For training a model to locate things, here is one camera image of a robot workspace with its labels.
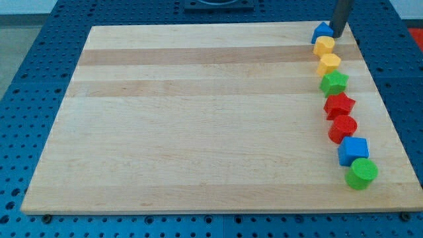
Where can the blue triangle block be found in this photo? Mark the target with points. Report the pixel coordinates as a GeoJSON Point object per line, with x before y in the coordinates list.
{"type": "Point", "coordinates": [323, 29]}

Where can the light wooden board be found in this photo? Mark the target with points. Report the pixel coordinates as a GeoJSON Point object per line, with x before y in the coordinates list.
{"type": "Point", "coordinates": [212, 119]}

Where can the red star block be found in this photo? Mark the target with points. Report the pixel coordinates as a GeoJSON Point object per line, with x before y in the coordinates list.
{"type": "Point", "coordinates": [336, 105]}

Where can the green star block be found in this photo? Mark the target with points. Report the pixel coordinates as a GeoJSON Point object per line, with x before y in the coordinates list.
{"type": "Point", "coordinates": [333, 83]}

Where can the yellow hexagon block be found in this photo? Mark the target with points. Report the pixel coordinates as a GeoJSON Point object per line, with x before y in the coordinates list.
{"type": "Point", "coordinates": [328, 63]}

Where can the red cylinder block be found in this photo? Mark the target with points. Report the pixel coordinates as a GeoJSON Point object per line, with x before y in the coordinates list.
{"type": "Point", "coordinates": [342, 126]}

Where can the yellow heart block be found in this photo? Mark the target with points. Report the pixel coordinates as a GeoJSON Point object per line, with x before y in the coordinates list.
{"type": "Point", "coordinates": [323, 45]}

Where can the blue cube block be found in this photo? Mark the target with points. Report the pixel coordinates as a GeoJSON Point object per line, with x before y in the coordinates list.
{"type": "Point", "coordinates": [352, 148]}

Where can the green cylinder block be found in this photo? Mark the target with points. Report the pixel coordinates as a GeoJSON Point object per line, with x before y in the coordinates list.
{"type": "Point", "coordinates": [361, 174]}

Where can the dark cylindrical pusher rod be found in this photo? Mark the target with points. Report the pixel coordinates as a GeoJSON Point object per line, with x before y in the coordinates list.
{"type": "Point", "coordinates": [342, 10]}

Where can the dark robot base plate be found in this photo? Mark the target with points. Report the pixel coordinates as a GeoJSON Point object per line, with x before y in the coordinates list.
{"type": "Point", "coordinates": [193, 6]}

